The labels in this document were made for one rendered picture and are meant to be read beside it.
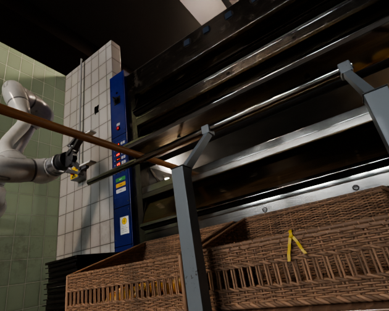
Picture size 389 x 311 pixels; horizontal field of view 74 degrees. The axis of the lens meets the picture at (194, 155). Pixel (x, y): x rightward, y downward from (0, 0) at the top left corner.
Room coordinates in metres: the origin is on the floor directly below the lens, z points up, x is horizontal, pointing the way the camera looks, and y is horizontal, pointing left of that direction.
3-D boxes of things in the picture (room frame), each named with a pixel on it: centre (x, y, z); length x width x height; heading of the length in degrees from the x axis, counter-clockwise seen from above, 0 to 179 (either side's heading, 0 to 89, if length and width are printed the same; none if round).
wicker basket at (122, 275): (1.15, 0.22, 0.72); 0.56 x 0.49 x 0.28; 62
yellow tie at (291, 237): (0.65, -0.20, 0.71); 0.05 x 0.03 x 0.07; 61
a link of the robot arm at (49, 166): (1.05, 0.61, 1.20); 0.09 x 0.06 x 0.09; 150
